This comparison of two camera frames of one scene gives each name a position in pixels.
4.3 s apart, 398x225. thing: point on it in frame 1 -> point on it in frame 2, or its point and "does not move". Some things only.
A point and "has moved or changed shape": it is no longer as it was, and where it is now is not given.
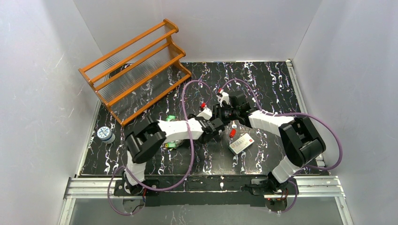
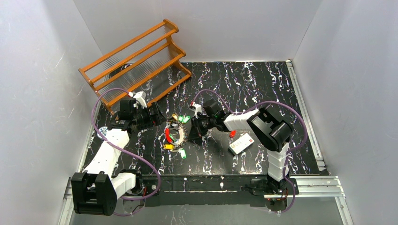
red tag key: [233, 132] does not move
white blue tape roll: [105, 134] does not move
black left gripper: [216, 128] -> [155, 115]
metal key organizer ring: [174, 144] has moved or changed shape
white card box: [239, 146] does not move
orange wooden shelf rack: [133, 77] does not move
